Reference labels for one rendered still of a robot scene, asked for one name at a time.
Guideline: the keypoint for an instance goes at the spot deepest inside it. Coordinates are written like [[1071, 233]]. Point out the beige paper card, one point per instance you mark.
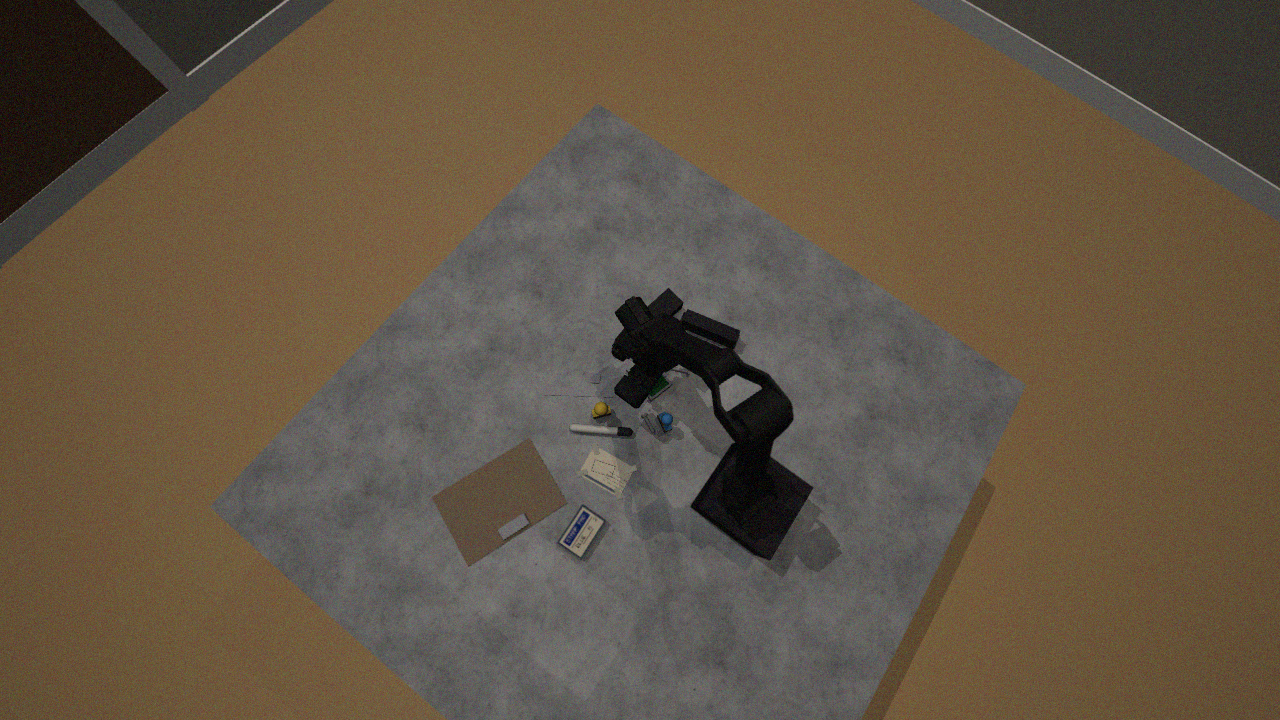
[[606, 471]]

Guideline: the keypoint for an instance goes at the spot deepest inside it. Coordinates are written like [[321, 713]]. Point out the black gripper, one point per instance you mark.
[[634, 389]]

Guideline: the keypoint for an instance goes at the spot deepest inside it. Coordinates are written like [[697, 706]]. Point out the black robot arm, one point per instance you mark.
[[754, 424]]

